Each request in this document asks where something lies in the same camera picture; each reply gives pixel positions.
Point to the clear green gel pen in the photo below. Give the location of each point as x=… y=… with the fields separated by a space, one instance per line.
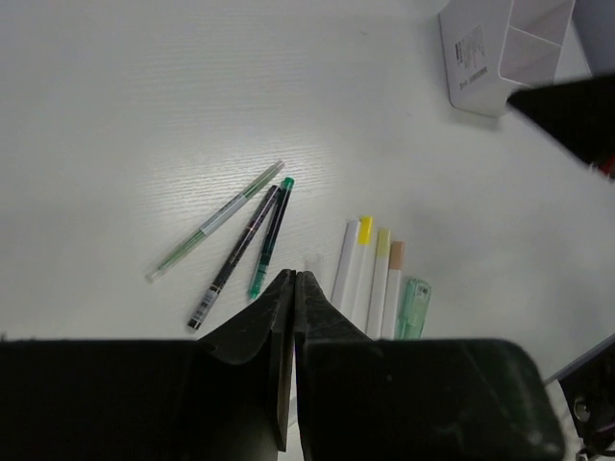
x=215 y=221

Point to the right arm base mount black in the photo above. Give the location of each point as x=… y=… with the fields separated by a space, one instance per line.
x=582 y=396

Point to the white marker pale yellow cap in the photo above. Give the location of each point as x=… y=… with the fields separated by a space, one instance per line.
x=380 y=275

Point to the green correction tape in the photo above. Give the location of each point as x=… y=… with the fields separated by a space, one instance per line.
x=413 y=310

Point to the white marker tan cap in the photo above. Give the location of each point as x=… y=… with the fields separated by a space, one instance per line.
x=393 y=287

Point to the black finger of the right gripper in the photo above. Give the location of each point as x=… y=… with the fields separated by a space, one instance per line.
x=578 y=114

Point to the black patterned pen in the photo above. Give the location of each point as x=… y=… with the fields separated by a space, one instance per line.
x=246 y=237

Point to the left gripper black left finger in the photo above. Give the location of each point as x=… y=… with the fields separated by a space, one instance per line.
x=222 y=397

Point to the white divided organizer box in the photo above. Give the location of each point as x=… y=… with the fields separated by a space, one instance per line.
x=494 y=47

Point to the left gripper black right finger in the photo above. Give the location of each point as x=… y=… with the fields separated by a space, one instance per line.
x=451 y=399

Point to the white marker plain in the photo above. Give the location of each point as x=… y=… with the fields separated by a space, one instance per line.
x=345 y=263

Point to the dark green capped pen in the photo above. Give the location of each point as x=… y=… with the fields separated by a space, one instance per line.
x=269 y=242

